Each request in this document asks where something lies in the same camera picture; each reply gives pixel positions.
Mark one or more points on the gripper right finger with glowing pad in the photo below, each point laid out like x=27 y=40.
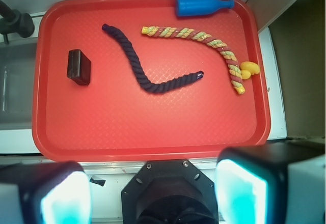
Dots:
x=272 y=183

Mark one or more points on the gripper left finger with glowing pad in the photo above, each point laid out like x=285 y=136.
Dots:
x=45 y=193

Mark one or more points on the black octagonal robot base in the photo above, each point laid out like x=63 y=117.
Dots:
x=169 y=191

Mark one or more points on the black tape piece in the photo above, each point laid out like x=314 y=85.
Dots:
x=96 y=180

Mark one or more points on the yellow rubber duck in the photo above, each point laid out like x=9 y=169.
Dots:
x=249 y=69

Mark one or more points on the dark brown rectangular block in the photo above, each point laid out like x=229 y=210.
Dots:
x=79 y=67

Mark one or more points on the red plastic tray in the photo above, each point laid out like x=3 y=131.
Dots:
x=148 y=98

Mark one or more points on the black clamp knob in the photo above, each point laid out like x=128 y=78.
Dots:
x=13 y=21

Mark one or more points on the blue plastic bottle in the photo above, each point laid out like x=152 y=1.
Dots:
x=189 y=8

